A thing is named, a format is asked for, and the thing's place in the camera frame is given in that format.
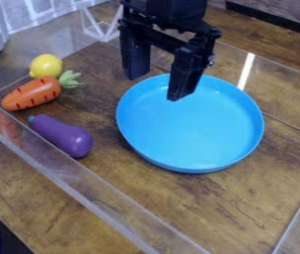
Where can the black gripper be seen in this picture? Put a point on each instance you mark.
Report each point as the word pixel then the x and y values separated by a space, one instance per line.
pixel 145 19

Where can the orange toy carrot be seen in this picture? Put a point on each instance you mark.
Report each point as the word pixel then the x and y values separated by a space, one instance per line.
pixel 39 91

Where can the blue round tray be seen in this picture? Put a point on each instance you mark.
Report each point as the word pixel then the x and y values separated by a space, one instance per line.
pixel 197 135

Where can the yellow toy lemon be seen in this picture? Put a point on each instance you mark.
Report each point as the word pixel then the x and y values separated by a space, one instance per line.
pixel 46 65

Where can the dark bar at back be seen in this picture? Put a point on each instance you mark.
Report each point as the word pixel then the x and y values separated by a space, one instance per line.
pixel 277 12

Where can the purple toy eggplant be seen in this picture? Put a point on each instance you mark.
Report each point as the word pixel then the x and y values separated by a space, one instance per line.
pixel 70 138

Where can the white sheer curtain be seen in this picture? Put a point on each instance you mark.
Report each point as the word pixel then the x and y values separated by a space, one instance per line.
pixel 24 14

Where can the clear acrylic enclosure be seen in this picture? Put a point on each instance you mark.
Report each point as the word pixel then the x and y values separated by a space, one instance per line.
pixel 111 204

